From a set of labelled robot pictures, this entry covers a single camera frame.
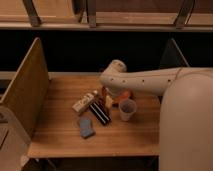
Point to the black rectangular case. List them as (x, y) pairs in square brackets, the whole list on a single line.
[(99, 113)]

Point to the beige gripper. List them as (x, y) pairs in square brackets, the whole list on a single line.
[(114, 92)]

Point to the wooden shelf rail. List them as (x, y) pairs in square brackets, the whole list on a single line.
[(108, 15)]

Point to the small brown bottle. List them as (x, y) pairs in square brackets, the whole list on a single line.
[(103, 94)]

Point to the left wooden side panel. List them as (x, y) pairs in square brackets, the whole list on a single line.
[(23, 98)]

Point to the white rectangular box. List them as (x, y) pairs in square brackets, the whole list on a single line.
[(81, 105)]

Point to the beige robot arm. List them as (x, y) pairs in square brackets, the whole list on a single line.
[(186, 112)]

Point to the translucent plastic cup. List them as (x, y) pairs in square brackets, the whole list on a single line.
[(127, 109)]

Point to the blue sponge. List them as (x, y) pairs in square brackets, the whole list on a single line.
[(85, 125)]

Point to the right dark side panel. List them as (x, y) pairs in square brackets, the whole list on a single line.
[(172, 56)]

